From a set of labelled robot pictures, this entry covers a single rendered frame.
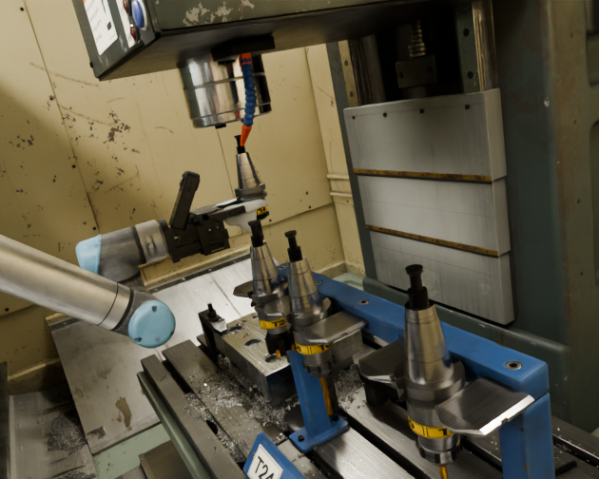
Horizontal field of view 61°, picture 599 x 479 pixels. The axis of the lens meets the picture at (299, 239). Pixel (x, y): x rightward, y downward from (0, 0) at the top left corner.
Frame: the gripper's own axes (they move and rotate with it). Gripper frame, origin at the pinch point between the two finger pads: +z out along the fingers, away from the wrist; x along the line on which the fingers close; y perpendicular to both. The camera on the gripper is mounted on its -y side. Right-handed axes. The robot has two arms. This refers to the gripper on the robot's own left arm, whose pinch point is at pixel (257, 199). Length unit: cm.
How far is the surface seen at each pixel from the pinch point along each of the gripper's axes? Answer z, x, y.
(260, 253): -9.9, 30.9, 1.5
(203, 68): -5.6, 6.4, -25.9
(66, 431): -60, -55, 63
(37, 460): -67, -46, 63
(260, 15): -3.0, 32.8, -28.9
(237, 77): -0.6, 7.8, -23.3
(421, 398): -7, 64, 8
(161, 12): -15.4, 34.7, -30.6
